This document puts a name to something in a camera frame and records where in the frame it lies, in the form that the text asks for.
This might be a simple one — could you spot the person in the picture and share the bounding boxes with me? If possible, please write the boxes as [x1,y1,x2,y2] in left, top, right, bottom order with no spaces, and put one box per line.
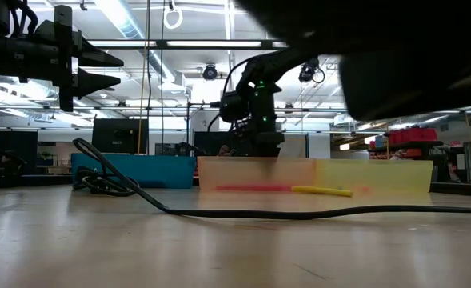
[218,144,238,158]

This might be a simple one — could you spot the white hanging ring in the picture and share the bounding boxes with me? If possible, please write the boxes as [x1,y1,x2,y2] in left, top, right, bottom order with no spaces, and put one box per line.
[162,7,184,30]

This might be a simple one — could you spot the yellow highlighter with black print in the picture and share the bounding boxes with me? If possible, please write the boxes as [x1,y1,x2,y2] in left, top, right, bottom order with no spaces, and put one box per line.
[290,185,354,198]

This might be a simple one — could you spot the pink highlighter with clip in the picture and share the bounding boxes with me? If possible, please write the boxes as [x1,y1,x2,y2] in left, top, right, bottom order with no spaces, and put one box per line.
[214,183,294,193]

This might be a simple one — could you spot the black monitor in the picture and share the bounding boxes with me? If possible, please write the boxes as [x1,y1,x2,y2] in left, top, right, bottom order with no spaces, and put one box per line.
[91,118,150,155]

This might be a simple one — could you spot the overhead LED light bar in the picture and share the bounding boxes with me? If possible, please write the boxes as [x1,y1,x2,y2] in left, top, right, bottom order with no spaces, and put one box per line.
[86,38,288,51]

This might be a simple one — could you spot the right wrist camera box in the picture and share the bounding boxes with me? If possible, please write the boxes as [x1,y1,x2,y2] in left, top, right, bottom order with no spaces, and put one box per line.
[218,90,247,123]

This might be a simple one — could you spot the black camera with cable loop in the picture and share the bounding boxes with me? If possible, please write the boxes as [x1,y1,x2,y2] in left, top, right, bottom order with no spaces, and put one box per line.
[297,55,326,85]

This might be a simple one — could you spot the red storage crates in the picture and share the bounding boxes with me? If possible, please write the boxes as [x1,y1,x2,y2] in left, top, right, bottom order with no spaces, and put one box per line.
[386,127,438,146]

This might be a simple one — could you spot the black overhead camera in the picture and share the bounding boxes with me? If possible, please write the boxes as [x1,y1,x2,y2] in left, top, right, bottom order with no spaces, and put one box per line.
[202,63,218,81]

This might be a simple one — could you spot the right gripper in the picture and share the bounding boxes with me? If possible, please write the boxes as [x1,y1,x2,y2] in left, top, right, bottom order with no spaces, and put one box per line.
[245,71,287,158]

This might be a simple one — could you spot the yellow hanging cable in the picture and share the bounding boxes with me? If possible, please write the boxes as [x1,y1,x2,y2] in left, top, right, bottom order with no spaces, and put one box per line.
[136,0,151,155]

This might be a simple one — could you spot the black camera cable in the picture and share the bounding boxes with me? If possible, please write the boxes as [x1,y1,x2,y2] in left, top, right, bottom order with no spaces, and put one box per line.
[71,138,471,221]

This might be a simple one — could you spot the black hanging cable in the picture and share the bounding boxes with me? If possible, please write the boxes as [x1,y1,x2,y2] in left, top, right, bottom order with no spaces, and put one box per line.
[158,0,167,145]

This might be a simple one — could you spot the yellow translucent plastic bin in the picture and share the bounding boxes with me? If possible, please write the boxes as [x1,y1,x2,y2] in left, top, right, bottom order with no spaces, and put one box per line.
[314,158,434,194]

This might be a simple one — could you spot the orange translucent plastic bin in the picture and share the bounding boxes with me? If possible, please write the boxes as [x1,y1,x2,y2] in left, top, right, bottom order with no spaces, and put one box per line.
[197,155,318,193]

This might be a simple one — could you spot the blue plastic bin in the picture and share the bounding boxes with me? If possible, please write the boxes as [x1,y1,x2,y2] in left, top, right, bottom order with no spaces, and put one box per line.
[70,153,198,190]

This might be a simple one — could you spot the black partition panel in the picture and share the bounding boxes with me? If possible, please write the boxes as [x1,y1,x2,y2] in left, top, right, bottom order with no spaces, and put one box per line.
[194,130,260,158]

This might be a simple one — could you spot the silver ceiling ventilation duct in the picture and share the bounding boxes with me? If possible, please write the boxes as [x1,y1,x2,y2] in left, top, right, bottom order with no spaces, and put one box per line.
[94,0,188,93]

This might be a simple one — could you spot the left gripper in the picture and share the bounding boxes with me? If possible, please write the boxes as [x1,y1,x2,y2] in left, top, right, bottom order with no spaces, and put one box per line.
[0,4,124,113]

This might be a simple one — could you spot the white partition panel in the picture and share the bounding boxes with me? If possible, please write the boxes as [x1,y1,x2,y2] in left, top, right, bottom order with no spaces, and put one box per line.
[278,134,309,159]

